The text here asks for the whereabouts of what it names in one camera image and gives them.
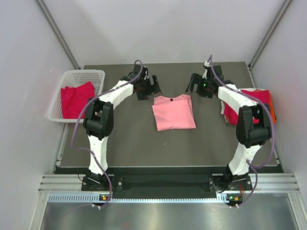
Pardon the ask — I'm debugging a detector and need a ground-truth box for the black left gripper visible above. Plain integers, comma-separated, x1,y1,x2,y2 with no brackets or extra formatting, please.
137,75,162,101

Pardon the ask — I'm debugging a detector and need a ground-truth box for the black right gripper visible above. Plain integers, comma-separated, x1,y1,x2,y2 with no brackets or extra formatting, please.
185,74,213,99

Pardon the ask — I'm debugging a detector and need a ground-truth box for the light pink t shirt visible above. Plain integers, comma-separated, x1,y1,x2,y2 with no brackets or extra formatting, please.
152,94,196,131

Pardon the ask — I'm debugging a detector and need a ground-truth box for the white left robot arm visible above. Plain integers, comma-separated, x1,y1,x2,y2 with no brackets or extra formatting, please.
83,64,161,190

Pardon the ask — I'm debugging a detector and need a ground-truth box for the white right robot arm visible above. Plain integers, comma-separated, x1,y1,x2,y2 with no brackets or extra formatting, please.
186,62,273,190

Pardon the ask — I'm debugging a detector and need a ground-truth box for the folded crimson t shirt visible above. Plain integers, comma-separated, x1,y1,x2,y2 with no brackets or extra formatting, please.
224,89,270,126

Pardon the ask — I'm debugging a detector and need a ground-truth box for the crimson t shirt in basket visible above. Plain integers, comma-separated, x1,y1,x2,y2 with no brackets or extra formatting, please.
60,82,95,119

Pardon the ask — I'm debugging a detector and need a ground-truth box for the folded orange t shirt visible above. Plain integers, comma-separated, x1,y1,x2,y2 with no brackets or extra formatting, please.
259,90,276,124

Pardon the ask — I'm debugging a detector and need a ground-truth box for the white perforated plastic basket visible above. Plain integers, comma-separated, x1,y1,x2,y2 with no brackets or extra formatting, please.
47,69,105,123

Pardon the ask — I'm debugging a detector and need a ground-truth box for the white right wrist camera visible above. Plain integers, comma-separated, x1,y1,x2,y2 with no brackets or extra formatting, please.
202,60,212,80

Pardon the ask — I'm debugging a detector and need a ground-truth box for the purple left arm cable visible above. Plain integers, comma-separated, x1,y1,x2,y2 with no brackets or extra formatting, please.
71,59,143,211

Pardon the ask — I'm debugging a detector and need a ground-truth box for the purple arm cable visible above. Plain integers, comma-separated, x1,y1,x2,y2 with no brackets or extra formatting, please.
71,59,143,211
203,54,275,209

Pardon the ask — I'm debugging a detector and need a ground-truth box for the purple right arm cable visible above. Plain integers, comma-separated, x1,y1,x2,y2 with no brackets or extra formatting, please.
203,54,275,209

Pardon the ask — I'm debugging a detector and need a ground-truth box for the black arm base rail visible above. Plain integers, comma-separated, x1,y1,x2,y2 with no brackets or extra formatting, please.
81,166,252,198

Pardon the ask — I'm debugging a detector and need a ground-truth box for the grey slotted cable duct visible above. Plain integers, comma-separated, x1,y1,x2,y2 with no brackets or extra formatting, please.
48,193,239,204

